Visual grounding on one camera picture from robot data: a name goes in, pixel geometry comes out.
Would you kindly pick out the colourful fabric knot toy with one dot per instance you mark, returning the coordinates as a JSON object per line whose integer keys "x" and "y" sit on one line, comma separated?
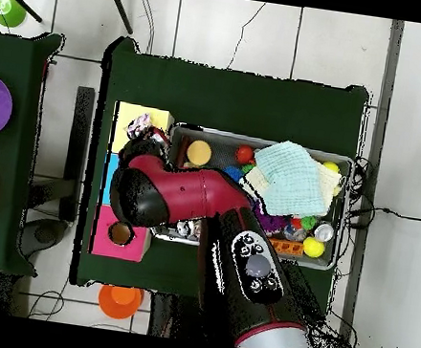
{"x": 138, "y": 126}

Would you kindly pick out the light blue waffle cloth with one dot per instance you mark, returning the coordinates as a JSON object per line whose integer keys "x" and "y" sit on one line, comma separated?
{"x": 292, "y": 179}

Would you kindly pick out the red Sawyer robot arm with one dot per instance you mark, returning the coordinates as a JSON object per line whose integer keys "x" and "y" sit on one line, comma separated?
{"x": 199, "y": 195}

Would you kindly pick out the silver mesh bin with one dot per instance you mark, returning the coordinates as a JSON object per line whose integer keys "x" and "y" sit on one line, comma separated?
{"x": 208, "y": 134}

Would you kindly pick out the wooden box with three holes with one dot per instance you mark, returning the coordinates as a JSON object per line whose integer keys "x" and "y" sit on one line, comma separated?
{"x": 134, "y": 248}

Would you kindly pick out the orange sponge disc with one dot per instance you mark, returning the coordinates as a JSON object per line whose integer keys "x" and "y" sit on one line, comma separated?
{"x": 199, "y": 153}

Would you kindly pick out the black upright panel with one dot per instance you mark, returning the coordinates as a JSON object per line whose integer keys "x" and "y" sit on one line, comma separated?
{"x": 78, "y": 144}

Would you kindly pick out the blue spiky ball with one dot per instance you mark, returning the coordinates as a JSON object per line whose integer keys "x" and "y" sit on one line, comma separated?
{"x": 233, "y": 173}

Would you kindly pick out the red orange ball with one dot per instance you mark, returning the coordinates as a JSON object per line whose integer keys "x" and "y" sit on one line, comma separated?
{"x": 245, "y": 155}

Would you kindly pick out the crushed silver can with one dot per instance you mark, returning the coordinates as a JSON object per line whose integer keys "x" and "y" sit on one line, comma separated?
{"x": 186, "y": 229}

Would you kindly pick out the purple spiky ball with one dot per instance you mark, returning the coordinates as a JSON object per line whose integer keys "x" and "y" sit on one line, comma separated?
{"x": 270, "y": 221}

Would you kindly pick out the dark green side tablecloth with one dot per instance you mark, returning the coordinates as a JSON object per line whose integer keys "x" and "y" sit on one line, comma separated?
{"x": 22, "y": 58}

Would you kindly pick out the orange plastic grid block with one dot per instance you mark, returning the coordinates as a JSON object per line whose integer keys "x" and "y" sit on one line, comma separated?
{"x": 287, "y": 247}

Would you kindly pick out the orange cup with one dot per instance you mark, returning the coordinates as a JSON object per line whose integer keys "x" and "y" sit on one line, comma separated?
{"x": 119, "y": 302}

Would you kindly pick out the yellow ball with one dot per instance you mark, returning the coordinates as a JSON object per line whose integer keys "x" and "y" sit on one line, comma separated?
{"x": 331, "y": 167}
{"x": 313, "y": 247}

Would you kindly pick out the cream waffle cloth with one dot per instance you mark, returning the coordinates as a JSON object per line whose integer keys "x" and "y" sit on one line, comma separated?
{"x": 329, "y": 179}

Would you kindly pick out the round silver can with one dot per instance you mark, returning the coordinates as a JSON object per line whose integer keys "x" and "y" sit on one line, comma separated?
{"x": 324, "y": 232}

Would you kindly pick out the green cup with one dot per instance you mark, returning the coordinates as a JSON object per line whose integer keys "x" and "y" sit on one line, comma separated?
{"x": 9, "y": 12}

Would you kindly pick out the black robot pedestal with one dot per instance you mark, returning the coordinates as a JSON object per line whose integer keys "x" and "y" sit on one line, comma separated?
{"x": 173, "y": 315}

